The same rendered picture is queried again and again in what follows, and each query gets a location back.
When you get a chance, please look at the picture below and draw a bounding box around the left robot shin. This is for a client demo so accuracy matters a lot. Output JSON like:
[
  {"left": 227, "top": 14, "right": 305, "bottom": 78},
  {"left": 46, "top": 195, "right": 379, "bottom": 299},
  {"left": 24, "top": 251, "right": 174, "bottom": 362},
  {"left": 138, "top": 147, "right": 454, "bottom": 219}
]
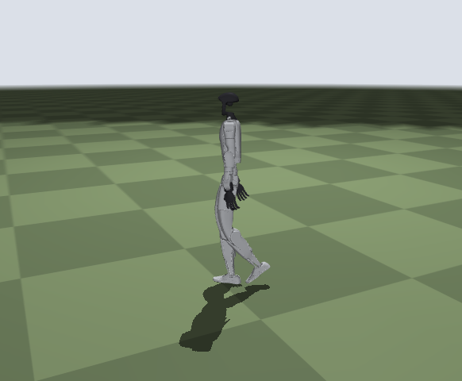
[{"left": 226, "top": 230, "right": 262, "bottom": 268}]

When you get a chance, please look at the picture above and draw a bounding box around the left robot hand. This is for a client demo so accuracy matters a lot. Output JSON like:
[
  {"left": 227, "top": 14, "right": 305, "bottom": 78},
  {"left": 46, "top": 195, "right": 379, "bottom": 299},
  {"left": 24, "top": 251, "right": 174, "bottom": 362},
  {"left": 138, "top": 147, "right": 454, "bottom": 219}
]
[{"left": 224, "top": 182, "right": 240, "bottom": 210}]

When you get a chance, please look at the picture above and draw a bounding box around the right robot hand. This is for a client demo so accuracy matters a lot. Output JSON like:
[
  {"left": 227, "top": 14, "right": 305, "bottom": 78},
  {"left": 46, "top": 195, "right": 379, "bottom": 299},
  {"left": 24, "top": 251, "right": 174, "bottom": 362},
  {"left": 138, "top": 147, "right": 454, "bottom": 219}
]
[{"left": 237, "top": 180, "right": 249, "bottom": 201}]

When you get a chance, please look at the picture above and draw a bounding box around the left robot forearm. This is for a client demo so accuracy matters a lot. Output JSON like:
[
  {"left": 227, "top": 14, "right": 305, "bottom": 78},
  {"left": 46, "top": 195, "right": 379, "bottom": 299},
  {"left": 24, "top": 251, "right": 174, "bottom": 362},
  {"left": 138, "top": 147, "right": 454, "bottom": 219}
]
[{"left": 223, "top": 152, "right": 235, "bottom": 190}]

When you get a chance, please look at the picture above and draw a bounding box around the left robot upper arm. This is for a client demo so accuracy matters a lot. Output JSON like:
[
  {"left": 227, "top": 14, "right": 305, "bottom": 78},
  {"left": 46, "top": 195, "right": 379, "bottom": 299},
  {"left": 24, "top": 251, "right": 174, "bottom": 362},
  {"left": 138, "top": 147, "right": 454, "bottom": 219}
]
[{"left": 223, "top": 121, "right": 236, "bottom": 160}]

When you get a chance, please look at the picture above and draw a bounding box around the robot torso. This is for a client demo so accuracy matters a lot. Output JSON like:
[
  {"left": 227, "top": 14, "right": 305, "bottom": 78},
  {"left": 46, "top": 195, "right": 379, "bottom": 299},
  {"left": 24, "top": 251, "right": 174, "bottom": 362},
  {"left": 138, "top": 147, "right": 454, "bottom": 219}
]
[{"left": 219, "top": 117, "right": 241, "bottom": 188}]

